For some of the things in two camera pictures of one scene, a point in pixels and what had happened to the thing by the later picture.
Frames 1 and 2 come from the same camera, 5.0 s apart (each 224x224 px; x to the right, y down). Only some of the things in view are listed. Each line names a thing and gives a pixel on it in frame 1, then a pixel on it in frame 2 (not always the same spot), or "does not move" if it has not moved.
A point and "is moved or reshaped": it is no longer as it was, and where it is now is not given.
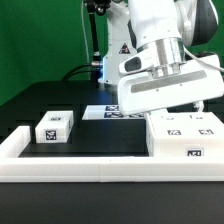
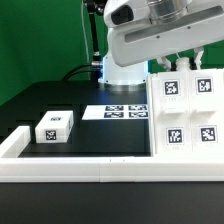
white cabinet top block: [54, 127] does not move
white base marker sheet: [108, 112] does not move
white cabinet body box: [184, 135] is moved or reshaped
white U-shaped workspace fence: [38, 169] does not move
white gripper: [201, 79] -> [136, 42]
